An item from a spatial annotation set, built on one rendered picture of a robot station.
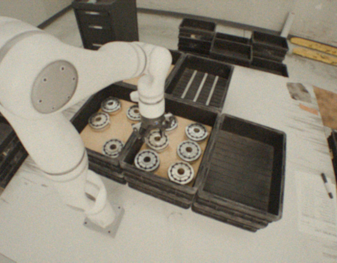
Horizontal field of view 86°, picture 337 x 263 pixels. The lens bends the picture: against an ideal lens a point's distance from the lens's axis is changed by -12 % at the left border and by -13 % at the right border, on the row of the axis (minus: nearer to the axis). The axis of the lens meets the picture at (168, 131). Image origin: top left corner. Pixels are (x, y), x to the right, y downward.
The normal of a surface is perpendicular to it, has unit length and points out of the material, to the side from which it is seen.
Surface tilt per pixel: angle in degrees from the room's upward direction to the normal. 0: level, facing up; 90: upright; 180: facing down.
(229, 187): 0
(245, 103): 0
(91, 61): 87
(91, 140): 0
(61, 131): 66
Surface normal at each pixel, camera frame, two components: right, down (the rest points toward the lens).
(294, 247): 0.03, -0.61
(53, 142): 0.68, 0.23
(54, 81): 0.87, 0.45
